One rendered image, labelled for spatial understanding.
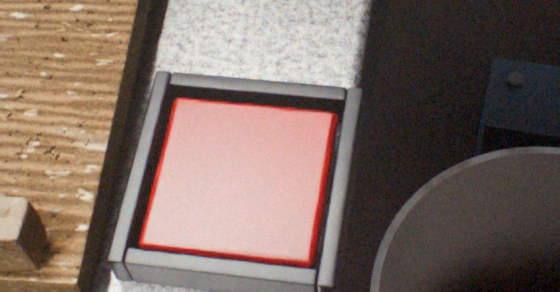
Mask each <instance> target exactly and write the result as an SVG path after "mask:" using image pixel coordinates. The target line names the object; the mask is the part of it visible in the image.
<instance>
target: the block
mask: <svg viewBox="0 0 560 292"><path fill-rule="evenodd" d="M46 239H47V230H46V228H45V227H44V225H43V223H42V221H41V219H40V215H39V213H38V212H37V211H36V209H35V208H34V206H33V205H32V203H31V201H30V200H28V199H26V198H16V197H1V196H0V271H36V270H38V267H39V265H40V261H41V257H42V254H43V249H44V246H45V242H46Z"/></svg>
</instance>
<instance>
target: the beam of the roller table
mask: <svg viewBox="0 0 560 292"><path fill-rule="evenodd" d="M387 5H388V0H162V1H161V4H160V11H159V14H158V18H157V21H156V24H155V27H154V31H153V37H152V40H151V44H150V47H149V50H148V54H147V60H146V63H145V67H144V69H143V73H142V76H141V79H140V86H139V90H138V92H137V96H136V99H135V102H134V105H133V112H132V115H131V118H130V122H129V125H128V128H127V132H126V138H125V141H124V145H123V147H122V151H121V154H120V158H119V161H118V168H117V170H116V174H115V177H114V181H113V185H112V189H111V193H110V202H109V206H108V210H107V214H106V218H105V223H104V226H103V231H102V240H101V244H100V247H99V252H98V256H97V261H96V264H95V269H94V273H93V279H92V285H91V290H90V292H217V291H209V290H202V289H188V288H181V287H173V286H166V285H159V284H152V283H137V282H135V281H134V280H132V281H123V280H118V279H116V277H115V274H114V272H113V271H112V269H111V268H110V266H109V265H108V262H107V257H108V254H109V247H110V244H111V240H112V237H113V233H114V230H115V226H116V224H117V217H118V213H119V210H120V207H121V203H122V200H123V196H124V193H125V187H126V183H127V180H128V176H129V173H130V170H131V167H132V163H133V156H134V153H135V150H136V146H137V143H138V139H139V137H140V130H141V126H142V123H143V119H144V117H145V113H146V110H147V103H148V100H149V97H150V93H151V90H152V86H153V83H154V76H155V73H156V71H158V70H161V71H169V72H171V74H172V73H173V72H182V73H191V74H201V75H211V76H223V77H241V78H251V79H260V80H271V81H281V82H290V83H301V84H320V85H330V86H340V87H345V88H346V90H348V88H360V89H363V90H364V98H365V118H364V125H363V131H362V137H361V142H360V148H359V154H358V167H357V172H356V178H355V184H354V190H353V196H352V202H351V214H350V220H349V226H348V231H347V237H346V244H345V256H344V261H343V267H342V273H341V280H340V286H339V291H338V292H346V286H347V280H348V274H349V267H350V261H351V255H352V243H353V238H354V231H355V225H356V219H357V213H358V201H359V195H360V188H361V182H362V176H363V170H364V164H365V152H366V146H367V139H368V133H369V127H370V121H371V115H372V104H373V97H374V91H375V85H376V79H377V73H378V67H379V61H380V48H381V42H382V36H383V30H384V24H385V18H386V11H387ZM341 125H342V123H338V125H337V136H336V142H335V147H334V153H333V158H332V164H331V169H330V180H329V186H328V191H327V196H326V202H325V208H324V213H323V223H322V230H321V235H320V240H319V245H318V251H317V257H316V266H315V267H314V268H313V269H316V270H317V273H318V269H319V263H320V258H321V252H322V246H323V236H324V230H325V224H326V219H327V214H328V208H329V202H330V191H331V186H332V181H333V174H334V169H335V164H336V159H337V147H338V142H339V136H340V131H341Z"/></svg>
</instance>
